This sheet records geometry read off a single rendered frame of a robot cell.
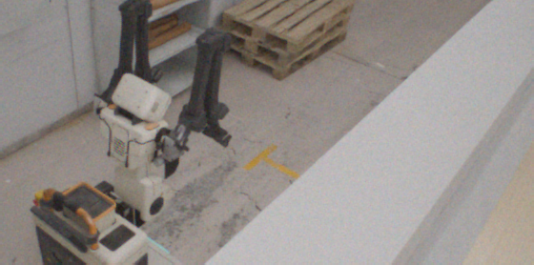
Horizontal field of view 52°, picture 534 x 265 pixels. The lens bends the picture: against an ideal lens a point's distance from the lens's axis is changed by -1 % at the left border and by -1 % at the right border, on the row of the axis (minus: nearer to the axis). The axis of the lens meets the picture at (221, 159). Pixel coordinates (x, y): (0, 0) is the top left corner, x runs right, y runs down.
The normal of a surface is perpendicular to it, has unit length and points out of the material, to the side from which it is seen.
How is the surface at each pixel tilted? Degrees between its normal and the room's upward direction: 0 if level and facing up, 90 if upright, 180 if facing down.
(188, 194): 0
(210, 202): 0
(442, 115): 0
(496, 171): 61
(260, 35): 90
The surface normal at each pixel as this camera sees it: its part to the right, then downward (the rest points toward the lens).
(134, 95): -0.40, -0.17
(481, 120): 0.07, -0.77
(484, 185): 0.72, 0.01
